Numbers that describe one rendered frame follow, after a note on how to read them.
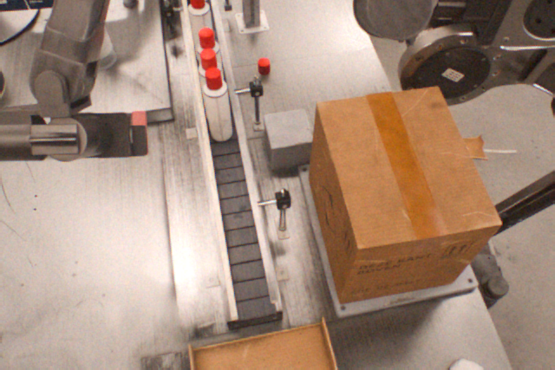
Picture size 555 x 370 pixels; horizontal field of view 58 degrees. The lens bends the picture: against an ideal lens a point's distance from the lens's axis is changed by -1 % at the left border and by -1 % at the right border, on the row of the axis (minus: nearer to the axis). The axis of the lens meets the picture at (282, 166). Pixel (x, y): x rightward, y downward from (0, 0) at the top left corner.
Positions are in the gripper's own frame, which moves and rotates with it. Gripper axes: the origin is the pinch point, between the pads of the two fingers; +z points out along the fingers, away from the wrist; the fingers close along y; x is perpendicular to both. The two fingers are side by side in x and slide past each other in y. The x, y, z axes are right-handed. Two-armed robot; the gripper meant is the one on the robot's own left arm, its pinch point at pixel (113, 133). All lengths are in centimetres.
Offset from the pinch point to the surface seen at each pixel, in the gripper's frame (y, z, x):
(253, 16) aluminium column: -21, 65, -30
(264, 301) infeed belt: -23.3, 11.0, 33.6
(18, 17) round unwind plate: 44, 61, -31
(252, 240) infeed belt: -21.1, 19.2, 23.5
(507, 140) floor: -133, 144, 13
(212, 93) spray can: -13.9, 22.5, -6.9
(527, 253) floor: -125, 109, 56
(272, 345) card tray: -24.7, 10.1, 42.0
